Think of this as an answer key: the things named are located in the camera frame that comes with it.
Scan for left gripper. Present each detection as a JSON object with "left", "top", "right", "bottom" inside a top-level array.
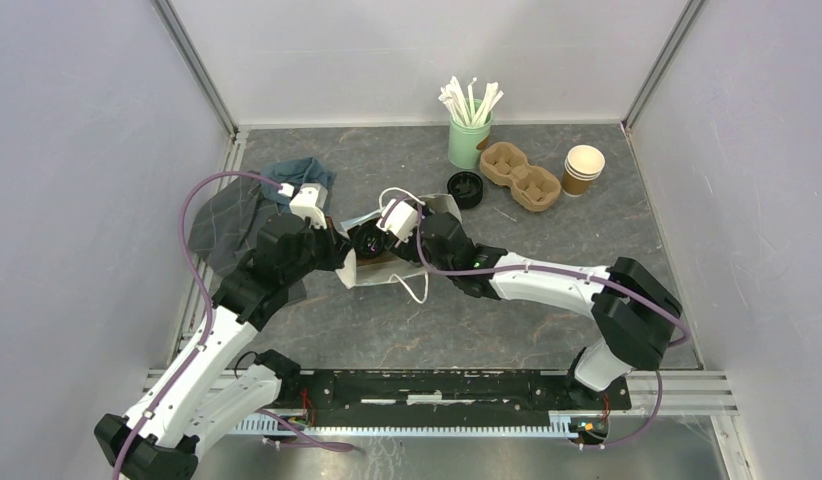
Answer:
[{"left": 283, "top": 214, "right": 355, "bottom": 286}]

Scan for light blue paper bag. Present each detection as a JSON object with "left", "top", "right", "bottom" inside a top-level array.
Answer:
[{"left": 337, "top": 187, "right": 461, "bottom": 304}]

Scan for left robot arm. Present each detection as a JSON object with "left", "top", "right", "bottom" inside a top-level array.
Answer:
[{"left": 94, "top": 213, "right": 352, "bottom": 479}]

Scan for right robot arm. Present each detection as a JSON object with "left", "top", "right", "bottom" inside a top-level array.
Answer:
[{"left": 378, "top": 211, "right": 690, "bottom": 408}]

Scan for blue cloth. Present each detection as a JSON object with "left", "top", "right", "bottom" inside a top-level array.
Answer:
[{"left": 260, "top": 157, "right": 336, "bottom": 213}]

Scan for grey checked cloth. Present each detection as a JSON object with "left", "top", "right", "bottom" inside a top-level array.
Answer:
[{"left": 187, "top": 176, "right": 289, "bottom": 282}]

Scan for stack of black lids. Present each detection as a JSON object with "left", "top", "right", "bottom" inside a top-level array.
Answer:
[{"left": 446, "top": 171, "right": 484, "bottom": 210}]

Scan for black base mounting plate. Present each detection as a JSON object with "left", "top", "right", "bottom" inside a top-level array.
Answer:
[{"left": 268, "top": 369, "right": 632, "bottom": 428}]

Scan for green straw holder cup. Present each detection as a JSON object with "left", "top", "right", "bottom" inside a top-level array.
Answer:
[{"left": 447, "top": 114, "right": 492, "bottom": 170}]

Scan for remaining cardboard carrier tray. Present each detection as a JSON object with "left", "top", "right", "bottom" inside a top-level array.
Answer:
[{"left": 479, "top": 142, "right": 562, "bottom": 213}]

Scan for stack of paper cups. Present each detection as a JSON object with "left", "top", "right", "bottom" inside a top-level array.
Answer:
[{"left": 561, "top": 145, "right": 606, "bottom": 197}]

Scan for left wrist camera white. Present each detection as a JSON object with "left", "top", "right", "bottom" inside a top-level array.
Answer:
[{"left": 277, "top": 183, "right": 328, "bottom": 230}]

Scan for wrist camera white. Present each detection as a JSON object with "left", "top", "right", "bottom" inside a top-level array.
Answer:
[
  {"left": 277, "top": 183, "right": 328, "bottom": 230},
  {"left": 376, "top": 199, "right": 419, "bottom": 247}
]

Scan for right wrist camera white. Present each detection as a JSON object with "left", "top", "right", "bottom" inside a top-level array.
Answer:
[{"left": 376, "top": 199, "right": 419, "bottom": 247}]

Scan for left aluminium frame post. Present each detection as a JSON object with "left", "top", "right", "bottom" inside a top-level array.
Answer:
[{"left": 151, "top": 0, "right": 239, "bottom": 138}]

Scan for aluminium frame post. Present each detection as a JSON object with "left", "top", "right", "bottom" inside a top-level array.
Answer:
[
  {"left": 151, "top": 0, "right": 239, "bottom": 138},
  {"left": 621, "top": 0, "right": 707, "bottom": 136}
]

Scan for right aluminium frame post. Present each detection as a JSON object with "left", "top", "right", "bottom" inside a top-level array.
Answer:
[{"left": 621, "top": 0, "right": 707, "bottom": 136}]

